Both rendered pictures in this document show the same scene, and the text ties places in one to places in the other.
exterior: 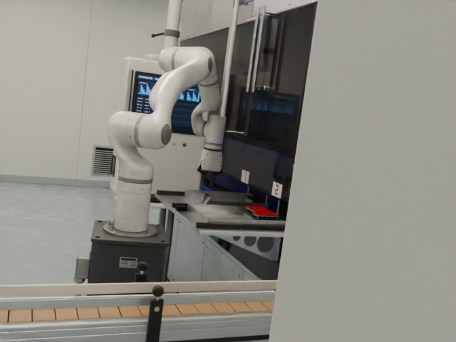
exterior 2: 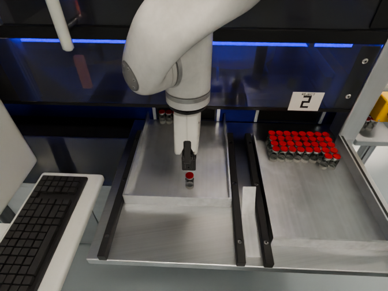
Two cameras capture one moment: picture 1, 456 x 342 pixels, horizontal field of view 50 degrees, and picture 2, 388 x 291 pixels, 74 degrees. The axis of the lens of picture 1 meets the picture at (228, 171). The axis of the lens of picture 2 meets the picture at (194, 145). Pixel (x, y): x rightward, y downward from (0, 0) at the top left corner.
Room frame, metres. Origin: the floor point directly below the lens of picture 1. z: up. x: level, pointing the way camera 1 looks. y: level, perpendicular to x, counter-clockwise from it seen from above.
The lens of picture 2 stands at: (2.12, 0.46, 1.42)
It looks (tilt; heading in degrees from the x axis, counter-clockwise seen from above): 43 degrees down; 295
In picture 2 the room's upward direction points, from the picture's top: straight up
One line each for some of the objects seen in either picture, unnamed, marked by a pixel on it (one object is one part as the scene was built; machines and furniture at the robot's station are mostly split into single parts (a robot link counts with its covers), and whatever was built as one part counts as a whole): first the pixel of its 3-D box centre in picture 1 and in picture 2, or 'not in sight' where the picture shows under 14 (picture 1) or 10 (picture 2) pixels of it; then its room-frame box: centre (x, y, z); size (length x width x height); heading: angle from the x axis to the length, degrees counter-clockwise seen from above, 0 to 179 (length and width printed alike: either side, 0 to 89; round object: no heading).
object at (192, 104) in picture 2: (214, 146); (187, 93); (2.31, 0.08, 1.16); 0.09 x 0.08 x 0.03; 113
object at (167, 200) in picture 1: (224, 212); (242, 178); (2.19, -0.01, 0.87); 0.70 x 0.48 x 0.02; 23
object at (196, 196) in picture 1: (225, 199); (182, 152); (2.38, -0.01, 0.90); 0.34 x 0.26 x 0.04; 113
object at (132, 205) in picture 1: (132, 205); not in sight; (1.72, 0.32, 0.95); 0.19 x 0.19 x 0.18
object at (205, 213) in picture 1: (235, 216); (310, 181); (2.03, -0.05, 0.90); 0.34 x 0.26 x 0.04; 113
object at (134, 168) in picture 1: (131, 145); not in sight; (1.73, 0.35, 1.16); 0.19 x 0.12 x 0.24; 68
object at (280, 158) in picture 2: (254, 214); (302, 155); (2.06, -0.13, 0.90); 0.18 x 0.02 x 0.05; 23
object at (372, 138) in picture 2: not in sight; (366, 129); (1.88, -0.39, 0.87); 0.14 x 0.13 x 0.02; 113
